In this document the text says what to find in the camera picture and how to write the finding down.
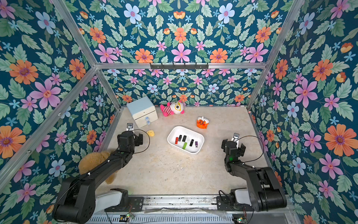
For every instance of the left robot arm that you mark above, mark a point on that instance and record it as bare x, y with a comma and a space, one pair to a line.
76, 201

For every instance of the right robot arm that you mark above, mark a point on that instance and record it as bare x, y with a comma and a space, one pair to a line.
263, 191

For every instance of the pink striped plush toy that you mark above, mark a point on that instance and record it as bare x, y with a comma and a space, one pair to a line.
173, 108

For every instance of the black hook rail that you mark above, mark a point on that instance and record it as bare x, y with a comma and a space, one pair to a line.
174, 66

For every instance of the white storage box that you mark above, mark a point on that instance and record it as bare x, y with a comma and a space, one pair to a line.
190, 134

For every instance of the aluminium frame corner post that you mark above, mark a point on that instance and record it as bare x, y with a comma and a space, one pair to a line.
256, 55

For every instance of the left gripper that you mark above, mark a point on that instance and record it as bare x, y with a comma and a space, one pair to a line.
118, 136

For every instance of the white mini drawer cabinet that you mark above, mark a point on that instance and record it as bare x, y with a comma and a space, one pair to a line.
143, 111

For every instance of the yellow small toy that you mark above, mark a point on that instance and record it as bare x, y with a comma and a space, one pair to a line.
151, 133

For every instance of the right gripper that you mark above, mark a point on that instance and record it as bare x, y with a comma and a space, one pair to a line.
240, 150

